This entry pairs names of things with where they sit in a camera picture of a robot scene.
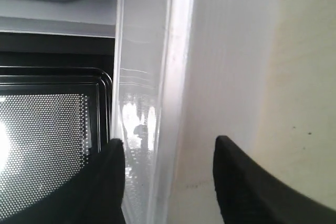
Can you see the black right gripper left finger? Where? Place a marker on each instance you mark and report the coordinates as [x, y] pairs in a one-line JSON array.
[[94, 195]]

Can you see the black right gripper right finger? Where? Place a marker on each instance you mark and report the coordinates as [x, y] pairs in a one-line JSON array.
[[247, 193]]

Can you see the white plastic lidded container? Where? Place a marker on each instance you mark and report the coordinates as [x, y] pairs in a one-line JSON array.
[[185, 72]]

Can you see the microwave door black window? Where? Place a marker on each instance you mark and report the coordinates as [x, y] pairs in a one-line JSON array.
[[55, 109]]

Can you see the white microwave oven body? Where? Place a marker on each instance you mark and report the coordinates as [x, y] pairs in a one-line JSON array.
[[89, 18]]

